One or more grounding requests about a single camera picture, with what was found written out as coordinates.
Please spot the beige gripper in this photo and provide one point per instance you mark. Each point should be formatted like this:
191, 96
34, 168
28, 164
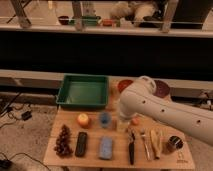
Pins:
122, 125

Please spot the yellow red apple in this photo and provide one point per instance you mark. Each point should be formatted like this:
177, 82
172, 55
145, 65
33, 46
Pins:
83, 120

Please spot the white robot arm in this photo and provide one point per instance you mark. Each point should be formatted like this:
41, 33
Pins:
139, 98

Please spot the blue cup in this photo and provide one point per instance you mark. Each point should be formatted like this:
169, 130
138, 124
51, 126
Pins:
104, 119

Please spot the orange carrot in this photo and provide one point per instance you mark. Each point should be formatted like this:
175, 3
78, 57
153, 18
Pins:
135, 121

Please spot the metal spoon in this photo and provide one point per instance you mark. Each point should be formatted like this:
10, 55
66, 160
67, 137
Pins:
143, 136

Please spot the blue sponge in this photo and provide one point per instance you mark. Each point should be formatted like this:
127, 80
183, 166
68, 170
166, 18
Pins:
105, 148

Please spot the yellow banana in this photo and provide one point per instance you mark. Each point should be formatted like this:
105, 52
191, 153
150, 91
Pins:
156, 140

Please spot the black remote control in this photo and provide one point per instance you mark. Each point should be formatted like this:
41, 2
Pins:
81, 144

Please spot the purple bowl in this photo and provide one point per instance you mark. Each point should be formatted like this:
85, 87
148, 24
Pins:
162, 89

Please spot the green plastic tray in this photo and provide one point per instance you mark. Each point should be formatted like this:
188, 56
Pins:
84, 91

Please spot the dark metal tin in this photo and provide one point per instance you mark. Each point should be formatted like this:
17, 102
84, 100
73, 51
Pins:
174, 143

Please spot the bunch of dark grapes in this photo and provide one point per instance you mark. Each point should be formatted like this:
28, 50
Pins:
62, 147

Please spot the black power adapter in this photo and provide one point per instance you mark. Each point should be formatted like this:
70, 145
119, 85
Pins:
26, 115

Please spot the red bowl on shelf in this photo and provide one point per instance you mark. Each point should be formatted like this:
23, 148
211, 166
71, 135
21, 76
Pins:
107, 23

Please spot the green tray on shelf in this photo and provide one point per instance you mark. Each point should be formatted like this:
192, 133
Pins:
90, 20

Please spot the person in background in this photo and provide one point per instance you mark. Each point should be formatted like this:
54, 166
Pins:
144, 13

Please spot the dark bowl on shelf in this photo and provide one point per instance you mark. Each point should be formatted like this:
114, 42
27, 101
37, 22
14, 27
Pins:
63, 20

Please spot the black handled knife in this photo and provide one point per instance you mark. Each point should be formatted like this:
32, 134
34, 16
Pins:
131, 146

